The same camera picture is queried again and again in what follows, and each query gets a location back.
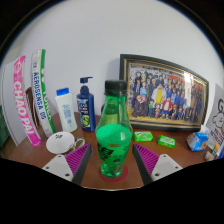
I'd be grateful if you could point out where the green plastic drink bottle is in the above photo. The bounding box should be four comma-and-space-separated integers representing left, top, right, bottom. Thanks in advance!
95, 79, 134, 179

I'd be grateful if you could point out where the white bottle with blue cap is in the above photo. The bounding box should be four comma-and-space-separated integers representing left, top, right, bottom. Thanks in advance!
54, 87, 79, 133

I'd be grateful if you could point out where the white paper gift bag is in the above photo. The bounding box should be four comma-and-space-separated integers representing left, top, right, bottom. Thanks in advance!
205, 88, 224, 148

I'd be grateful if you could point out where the green soap box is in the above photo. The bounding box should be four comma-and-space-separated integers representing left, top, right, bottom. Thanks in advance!
157, 134, 176, 149
133, 131, 154, 143

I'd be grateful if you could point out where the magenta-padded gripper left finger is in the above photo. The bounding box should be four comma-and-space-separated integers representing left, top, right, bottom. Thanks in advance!
42, 143, 93, 186

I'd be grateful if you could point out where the blue pump bottle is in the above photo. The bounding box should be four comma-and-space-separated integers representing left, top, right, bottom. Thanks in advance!
76, 76, 97, 133

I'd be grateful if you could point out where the framed group picture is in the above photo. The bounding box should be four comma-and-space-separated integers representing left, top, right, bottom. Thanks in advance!
118, 53, 210, 132

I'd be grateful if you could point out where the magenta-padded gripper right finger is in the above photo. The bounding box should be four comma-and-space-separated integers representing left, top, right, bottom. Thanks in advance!
132, 143, 184, 186

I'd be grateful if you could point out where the pink shuttlecock tube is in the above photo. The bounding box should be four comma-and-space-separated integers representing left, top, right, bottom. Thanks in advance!
13, 55, 43, 148

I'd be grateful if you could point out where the green and white shuttlecock tube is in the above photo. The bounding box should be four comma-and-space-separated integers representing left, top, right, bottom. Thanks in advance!
31, 49, 57, 138

